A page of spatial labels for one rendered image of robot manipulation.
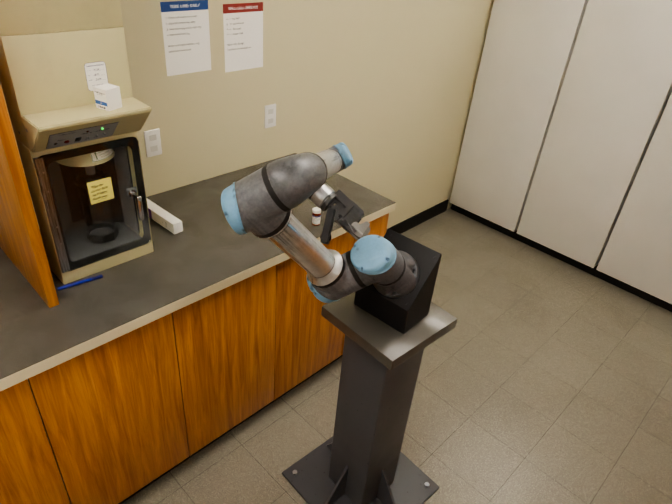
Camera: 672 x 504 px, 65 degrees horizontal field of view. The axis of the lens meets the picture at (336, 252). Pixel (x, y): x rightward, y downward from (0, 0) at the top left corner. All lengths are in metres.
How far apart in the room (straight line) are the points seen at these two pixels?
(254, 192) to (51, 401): 0.96
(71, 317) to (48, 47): 0.77
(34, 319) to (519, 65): 3.27
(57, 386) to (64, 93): 0.85
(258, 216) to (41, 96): 0.75
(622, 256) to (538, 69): 1.36
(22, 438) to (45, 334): 0.32
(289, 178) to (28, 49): 0.81
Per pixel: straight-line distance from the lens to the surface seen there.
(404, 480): 2.47
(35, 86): 1.68
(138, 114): 1.69
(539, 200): 4.07
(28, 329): 1.80
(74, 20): 1.69
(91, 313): 1.79
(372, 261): 1.45
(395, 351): 1.62
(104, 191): 1.83
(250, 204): 1.19
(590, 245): 4.03
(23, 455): 1.93
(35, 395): 1.79
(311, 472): 2.44
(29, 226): 1.70
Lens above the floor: 2.04
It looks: 33 degrees down
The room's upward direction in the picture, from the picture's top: 5 degrees clockwise
